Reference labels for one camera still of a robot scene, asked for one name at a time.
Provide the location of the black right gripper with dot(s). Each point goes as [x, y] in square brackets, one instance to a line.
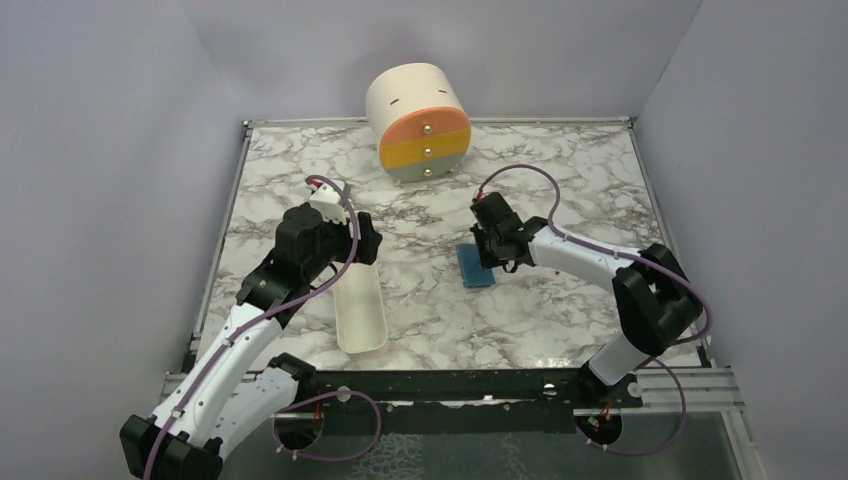
[487, 260]

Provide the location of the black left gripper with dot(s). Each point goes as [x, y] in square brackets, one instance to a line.
[369, 240]

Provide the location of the blue leather card holder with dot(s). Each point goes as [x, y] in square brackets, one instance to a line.
[473, 274]

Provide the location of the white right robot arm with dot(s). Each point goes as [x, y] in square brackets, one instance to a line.
[654, 302]

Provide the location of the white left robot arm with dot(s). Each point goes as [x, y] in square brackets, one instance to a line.
[190, 434]

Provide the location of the long white card tray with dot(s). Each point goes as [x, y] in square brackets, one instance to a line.
[361, 326]

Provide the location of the round three-drawer mini cabinet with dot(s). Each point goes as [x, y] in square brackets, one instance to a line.
[422, 130]

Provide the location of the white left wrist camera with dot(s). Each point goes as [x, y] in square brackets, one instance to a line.
[328, 202]

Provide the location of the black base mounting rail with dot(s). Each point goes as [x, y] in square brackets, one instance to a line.
[430, 402]

